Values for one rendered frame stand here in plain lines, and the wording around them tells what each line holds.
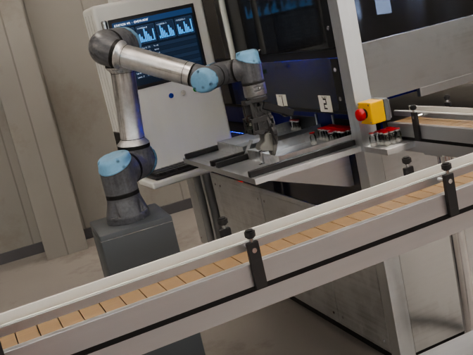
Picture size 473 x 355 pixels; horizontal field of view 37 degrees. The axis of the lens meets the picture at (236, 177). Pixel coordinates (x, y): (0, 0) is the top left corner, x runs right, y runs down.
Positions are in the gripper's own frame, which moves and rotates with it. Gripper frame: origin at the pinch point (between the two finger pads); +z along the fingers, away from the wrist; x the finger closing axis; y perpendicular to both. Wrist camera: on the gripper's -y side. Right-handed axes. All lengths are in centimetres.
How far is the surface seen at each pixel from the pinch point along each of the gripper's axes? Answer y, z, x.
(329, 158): -13.9, 4.4, 11.1
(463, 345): 4, 36, 89
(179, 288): 67, -2, 94
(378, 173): -30.4, 14.4, 12.6
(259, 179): 12.0, 4.0, 11.0
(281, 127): -30, 2, -54
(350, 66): -27.1, -23.0, 12.6
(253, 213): -26, 47, -97
